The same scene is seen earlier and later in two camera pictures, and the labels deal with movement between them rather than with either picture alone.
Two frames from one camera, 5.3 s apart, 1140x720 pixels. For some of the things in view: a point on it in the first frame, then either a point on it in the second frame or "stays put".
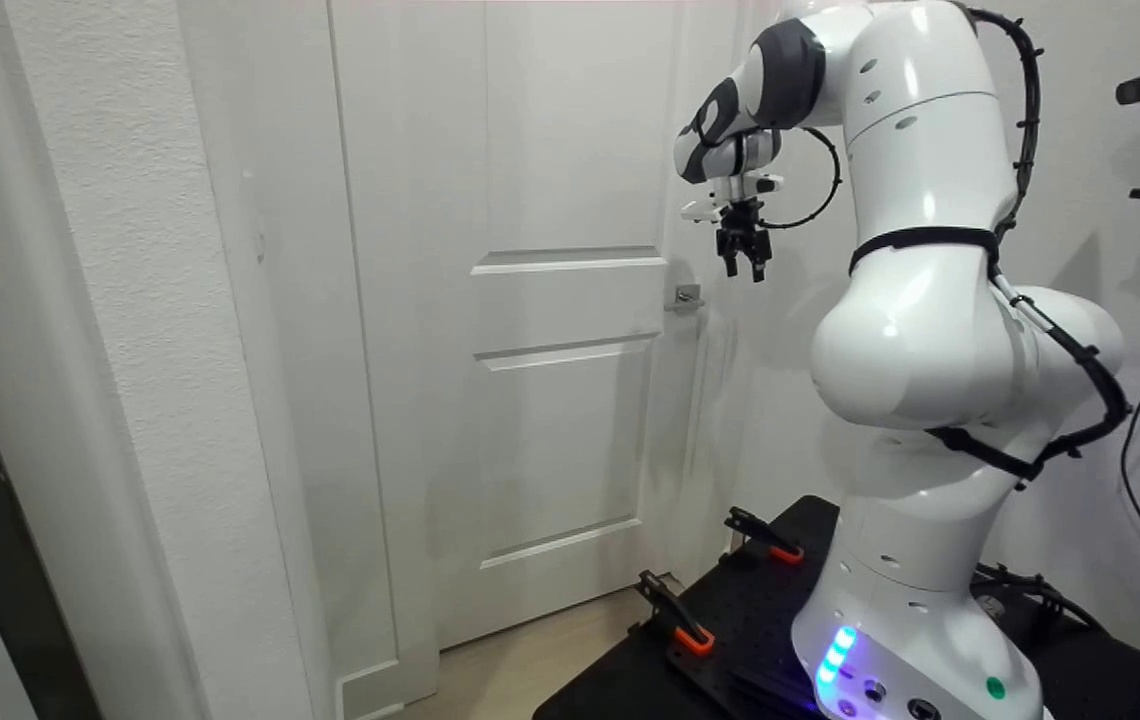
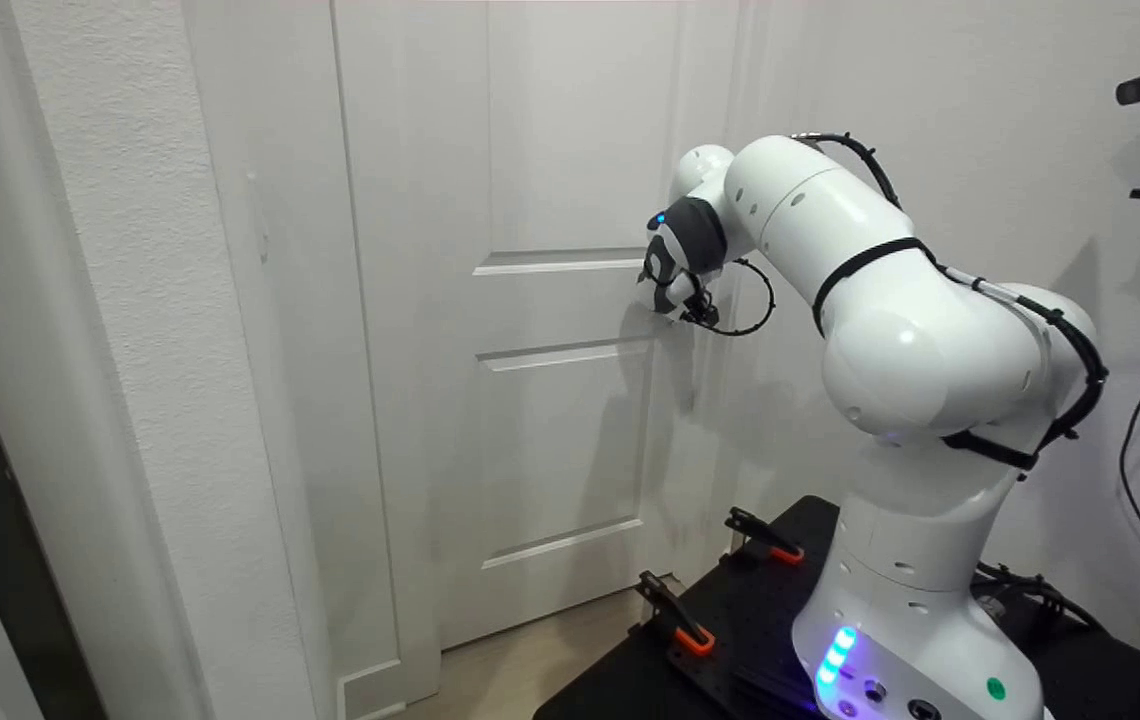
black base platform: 728,640 stays put
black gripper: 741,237 → 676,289
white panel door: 542,308 stays put
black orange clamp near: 686,631 stays put
